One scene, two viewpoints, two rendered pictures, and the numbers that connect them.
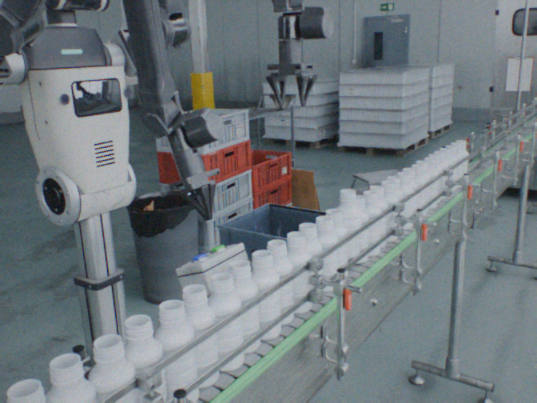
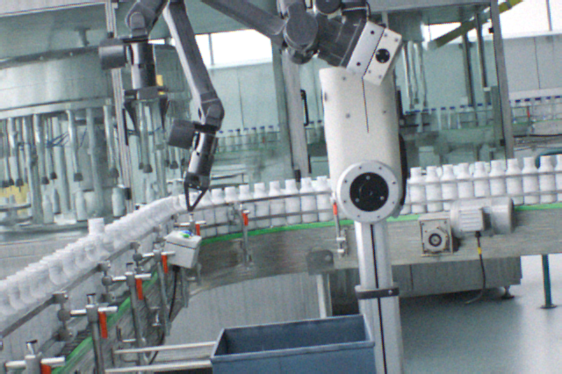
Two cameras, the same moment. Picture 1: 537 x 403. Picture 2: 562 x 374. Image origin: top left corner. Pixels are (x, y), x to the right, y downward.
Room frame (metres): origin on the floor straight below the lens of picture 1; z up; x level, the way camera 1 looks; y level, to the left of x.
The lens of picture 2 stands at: (3.68, -1.28, 1.37)
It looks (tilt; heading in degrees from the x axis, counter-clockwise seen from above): 3 degrees down; 147
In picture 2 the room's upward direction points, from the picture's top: 6 degrees counter-clockwise
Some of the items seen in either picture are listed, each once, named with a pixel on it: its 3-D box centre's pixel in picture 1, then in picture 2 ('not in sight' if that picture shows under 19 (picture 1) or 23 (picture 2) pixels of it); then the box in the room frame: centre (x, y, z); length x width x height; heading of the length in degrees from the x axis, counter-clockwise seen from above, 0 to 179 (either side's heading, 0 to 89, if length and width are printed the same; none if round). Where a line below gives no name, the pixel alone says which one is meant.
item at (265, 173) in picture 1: (253, 169); not in sight; (4.36, 0.11, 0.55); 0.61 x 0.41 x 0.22; 148
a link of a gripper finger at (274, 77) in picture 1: (285, 85); (155, 110); (1.31, -0.05, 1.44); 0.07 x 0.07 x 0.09; 55
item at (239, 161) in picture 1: (206, 160); not in sight; (3.73, 0.43, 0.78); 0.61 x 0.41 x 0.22; 152
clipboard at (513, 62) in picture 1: (519, 73); not in sight; (5.09, -2.39, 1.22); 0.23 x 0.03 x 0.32; 55
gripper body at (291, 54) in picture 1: (291, 55); (145, 80); (1.30, -0.07, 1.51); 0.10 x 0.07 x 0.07; 55
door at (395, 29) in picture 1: (384, 67); not in sight; (11.63, -2.58, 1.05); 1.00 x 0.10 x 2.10; 55
